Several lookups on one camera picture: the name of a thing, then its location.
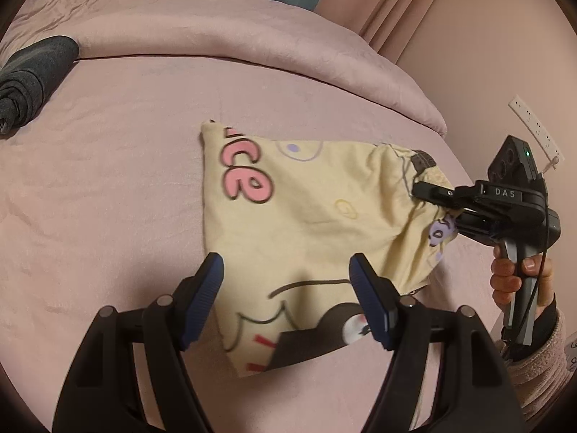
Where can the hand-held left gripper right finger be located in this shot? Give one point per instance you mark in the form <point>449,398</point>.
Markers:
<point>367,293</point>

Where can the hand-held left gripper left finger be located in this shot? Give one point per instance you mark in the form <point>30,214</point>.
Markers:
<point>207,288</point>

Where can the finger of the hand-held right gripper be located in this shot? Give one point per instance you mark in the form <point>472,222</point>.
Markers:
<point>471,228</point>
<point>437,193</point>

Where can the yellow cartoon print pants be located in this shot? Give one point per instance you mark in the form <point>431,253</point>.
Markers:
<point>315,225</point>

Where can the person's right hand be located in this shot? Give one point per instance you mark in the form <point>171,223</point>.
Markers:
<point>500,279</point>

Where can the bed with pink sheet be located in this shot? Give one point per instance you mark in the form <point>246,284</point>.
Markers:
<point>112,189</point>

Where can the pink curtain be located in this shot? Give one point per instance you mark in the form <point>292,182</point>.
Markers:
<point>396,4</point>

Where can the pink duvet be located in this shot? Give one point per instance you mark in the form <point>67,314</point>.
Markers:
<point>225,22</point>

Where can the folded dark denim jeans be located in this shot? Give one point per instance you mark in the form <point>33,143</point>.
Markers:
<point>31,76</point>

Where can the white wall power strip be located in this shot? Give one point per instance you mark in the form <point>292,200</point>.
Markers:
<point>536,128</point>

